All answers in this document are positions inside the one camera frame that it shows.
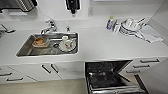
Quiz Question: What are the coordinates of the white cup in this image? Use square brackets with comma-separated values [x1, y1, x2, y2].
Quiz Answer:
[58, 34, 77, 53]

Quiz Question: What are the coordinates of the black soap dispenser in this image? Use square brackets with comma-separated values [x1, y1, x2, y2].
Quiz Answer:
[64, 0, 81, 16]

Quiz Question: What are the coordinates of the orange bowl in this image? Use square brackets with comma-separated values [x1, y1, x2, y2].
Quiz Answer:
[32, 37, 51, 49]

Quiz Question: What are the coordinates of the small chrome sink knob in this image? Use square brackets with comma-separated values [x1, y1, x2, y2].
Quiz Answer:
[65, 26, 71, 33]

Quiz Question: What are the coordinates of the chrome faucet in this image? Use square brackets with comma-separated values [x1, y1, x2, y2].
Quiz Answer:
[40, 18, 59, 35]

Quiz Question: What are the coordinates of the white wall outlet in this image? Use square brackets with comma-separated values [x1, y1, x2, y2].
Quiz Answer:
[88, 6, 95, 17]

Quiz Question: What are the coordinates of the blue dish soap bottle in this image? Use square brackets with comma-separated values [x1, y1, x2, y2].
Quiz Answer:
[105, 16, 115, 31]

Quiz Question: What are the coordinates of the steel sink basin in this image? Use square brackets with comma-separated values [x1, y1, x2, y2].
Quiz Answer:
[15, 31, 80, 58]

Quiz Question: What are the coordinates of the white dish cloth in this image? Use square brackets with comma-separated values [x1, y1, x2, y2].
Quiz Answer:
[138, 24, 165, 45]

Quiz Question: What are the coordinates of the steel paper towel dispenser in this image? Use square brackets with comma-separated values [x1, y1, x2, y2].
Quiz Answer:
[0, 0, 39, 13]

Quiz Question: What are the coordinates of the white drawer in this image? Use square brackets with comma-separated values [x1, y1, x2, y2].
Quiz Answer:
[130, 56, 168, 69]
[0, 71, 38, 85]
[0, 65, 16, 77]
[121, 64, 168, 81]

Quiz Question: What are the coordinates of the white lower cabinet door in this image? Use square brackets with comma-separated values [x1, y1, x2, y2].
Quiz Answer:
[51, 61, 86, 81]
[8, 63, 63, 82]

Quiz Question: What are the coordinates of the stack of white dishes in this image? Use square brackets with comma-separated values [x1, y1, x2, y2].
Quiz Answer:
[118, 17, 148, 37]

